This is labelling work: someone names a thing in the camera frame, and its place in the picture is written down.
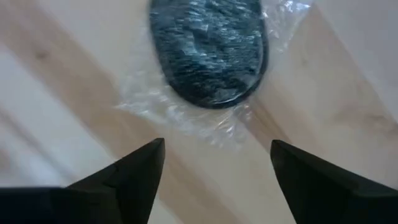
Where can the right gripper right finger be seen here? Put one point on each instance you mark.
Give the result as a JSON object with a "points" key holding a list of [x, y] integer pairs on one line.
{"points": [[323, 196]]}

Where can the bagged black round brush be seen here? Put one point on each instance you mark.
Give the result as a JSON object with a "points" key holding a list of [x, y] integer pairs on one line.
{"points": [[211, 53]]}

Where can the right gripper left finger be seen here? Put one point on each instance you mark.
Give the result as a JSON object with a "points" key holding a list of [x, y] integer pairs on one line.
{"points": [[124, 186]]}

